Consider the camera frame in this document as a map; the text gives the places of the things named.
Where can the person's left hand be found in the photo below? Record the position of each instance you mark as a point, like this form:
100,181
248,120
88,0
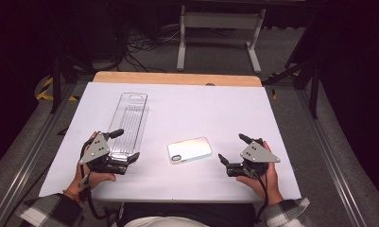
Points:
83,179

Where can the grey metal stand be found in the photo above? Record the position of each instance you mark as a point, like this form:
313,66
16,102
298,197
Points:
220,20

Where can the black tripod stand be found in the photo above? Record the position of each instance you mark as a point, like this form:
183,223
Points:
56,82

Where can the iridescent white phone case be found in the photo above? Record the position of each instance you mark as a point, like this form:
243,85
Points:
190,149

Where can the clear plastic packaging tray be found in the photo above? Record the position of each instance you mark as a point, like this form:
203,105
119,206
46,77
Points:
130,119

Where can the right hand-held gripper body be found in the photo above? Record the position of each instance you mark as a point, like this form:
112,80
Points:
256,154

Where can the aluminium floor rail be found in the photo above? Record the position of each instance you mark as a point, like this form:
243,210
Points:
26,164
332,164

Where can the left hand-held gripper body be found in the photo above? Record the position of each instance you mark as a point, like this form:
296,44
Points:
95,151

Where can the person's black trousers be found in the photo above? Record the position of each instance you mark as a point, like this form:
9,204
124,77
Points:
190,211

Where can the yellow black floor tape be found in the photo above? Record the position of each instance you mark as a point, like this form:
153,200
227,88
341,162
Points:
45,91

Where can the black metal stand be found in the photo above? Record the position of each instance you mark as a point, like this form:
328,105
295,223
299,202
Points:
314,88

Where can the wooden table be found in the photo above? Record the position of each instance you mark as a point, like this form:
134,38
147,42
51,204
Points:
177,78

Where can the white table board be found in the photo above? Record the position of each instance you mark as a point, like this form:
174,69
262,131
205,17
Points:
193,110

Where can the person's right hand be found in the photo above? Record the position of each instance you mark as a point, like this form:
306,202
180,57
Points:
269,186

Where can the person's white shirt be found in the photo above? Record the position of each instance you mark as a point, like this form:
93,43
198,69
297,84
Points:
165,222

